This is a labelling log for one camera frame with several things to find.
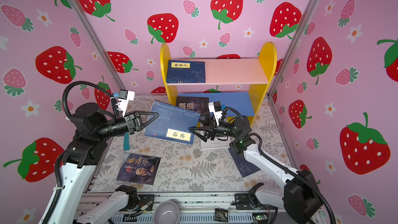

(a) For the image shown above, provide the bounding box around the blue book yellow label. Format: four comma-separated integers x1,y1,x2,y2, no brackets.
166,60,206,84

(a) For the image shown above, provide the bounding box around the yellow wooden bookshelf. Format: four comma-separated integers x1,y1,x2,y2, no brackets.
160,41,278,125

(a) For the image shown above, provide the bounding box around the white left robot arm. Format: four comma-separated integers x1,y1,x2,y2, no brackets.
40,103,159,224

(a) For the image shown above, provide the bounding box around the navy book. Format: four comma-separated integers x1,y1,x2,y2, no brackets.
228,148,260,178

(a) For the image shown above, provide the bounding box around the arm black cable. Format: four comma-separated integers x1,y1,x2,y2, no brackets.
40,80,125,224
222,106,336,224

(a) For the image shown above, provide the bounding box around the grey bowl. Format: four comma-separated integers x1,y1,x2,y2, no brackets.
153,201,180,224

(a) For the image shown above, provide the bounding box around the dark portrait cover book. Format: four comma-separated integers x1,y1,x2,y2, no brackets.
117,153,161,185

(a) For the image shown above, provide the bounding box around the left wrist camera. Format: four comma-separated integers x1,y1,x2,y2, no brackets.
110,89,135,117

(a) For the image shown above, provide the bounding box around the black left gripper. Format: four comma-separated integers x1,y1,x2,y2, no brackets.
96,113,158,144

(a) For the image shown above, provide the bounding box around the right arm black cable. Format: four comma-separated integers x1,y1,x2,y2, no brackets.
222,106,336,224

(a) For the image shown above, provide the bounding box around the teal plastic bar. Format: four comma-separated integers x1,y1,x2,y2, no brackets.
123,132,130,151

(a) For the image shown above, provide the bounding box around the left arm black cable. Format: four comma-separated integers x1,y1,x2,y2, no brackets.
40,80,125,224

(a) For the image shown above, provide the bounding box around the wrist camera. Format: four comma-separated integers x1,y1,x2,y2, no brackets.
110,89,135,117
208,101,225,124

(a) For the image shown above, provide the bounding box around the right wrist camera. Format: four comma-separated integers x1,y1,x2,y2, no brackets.
208,101,225,124

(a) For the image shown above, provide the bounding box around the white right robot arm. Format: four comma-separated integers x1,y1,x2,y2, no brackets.
190,115,326,224

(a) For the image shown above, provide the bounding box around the white photo cover book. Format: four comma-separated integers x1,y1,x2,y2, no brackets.
201,140,230,150

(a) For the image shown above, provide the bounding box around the small black circuit board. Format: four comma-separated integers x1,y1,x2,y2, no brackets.
214,208,229,223

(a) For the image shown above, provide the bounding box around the black wolf cover book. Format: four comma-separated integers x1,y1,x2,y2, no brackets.
176,96,209,113

